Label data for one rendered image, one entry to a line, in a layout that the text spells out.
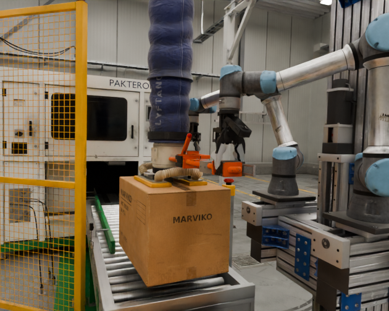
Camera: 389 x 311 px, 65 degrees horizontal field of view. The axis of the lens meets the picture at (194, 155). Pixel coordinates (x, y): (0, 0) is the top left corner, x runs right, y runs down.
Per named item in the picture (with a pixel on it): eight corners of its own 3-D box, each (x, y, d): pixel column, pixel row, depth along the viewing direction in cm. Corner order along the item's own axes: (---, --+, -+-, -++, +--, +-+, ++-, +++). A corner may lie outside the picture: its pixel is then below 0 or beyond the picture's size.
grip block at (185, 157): (174, 166, 142) (174, 153, 141) (193, 166, 146) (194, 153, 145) (181, 168, 134) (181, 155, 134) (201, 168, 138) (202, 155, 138)
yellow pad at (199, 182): (165, 178, 180) (165, 169, 180) (181, 177, 184) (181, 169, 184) (189, 186, 149) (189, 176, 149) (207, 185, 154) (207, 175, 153)
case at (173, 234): (118, 243, 183) (119, 176, 181) (180, 235, 200) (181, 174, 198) (147, 287, 129) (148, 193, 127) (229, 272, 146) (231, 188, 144)
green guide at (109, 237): (87, 203, 340) (87, 195, 340) (97, 202, 344) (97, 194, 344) (97, 255, 192) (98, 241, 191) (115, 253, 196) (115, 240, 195)
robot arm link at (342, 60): (382, 32, 110) (250, 80, 124) (392, 20, 99) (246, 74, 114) (392, 63, 109) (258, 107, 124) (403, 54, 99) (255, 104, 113)
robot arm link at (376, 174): (397, 192, 101) (399, 23, 99) (415, 200, 87) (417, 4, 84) (357, 191, 104) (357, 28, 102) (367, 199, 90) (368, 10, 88)
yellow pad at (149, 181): (133, 179, 172) (133, 170, 172) (150, 178, 176) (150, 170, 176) (151, 188, 141) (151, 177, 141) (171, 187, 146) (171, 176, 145)
